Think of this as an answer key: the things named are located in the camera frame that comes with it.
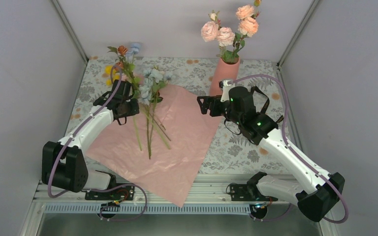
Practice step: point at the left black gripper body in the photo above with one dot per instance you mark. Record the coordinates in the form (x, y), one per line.
(129, 110)

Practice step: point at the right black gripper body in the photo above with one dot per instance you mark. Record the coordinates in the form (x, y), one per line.
(218, 112)

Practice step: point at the purple flower bouquet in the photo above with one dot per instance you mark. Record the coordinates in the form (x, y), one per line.
(152, 80)

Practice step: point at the pink cylindrical vase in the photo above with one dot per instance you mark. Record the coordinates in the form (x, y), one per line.
(223, 71)

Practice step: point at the purple pink wrapping paper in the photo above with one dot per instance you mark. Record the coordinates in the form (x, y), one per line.
(168, 165)

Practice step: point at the orange red flower stem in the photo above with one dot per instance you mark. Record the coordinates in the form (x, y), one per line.
(123, 68)

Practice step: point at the pink rose flower stem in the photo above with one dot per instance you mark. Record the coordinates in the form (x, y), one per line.
(225, 37)

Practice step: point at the peach rose flower stem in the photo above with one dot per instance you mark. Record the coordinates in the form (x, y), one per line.
(247, 27)

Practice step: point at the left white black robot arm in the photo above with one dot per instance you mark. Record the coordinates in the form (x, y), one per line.
(63, 162)

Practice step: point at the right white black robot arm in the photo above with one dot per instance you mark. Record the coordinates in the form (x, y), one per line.
(316, 191)

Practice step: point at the floral patterned table mat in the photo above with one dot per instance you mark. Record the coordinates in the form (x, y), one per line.
(228, 153)

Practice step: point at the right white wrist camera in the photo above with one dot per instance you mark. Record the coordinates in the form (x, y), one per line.
(225, 86)

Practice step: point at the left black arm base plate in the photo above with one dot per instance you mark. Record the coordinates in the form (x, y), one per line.
(125, 193)

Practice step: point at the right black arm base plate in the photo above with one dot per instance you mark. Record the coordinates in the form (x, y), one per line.
(238, 192)

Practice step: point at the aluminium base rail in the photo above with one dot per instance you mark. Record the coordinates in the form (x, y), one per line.
(206, 196)

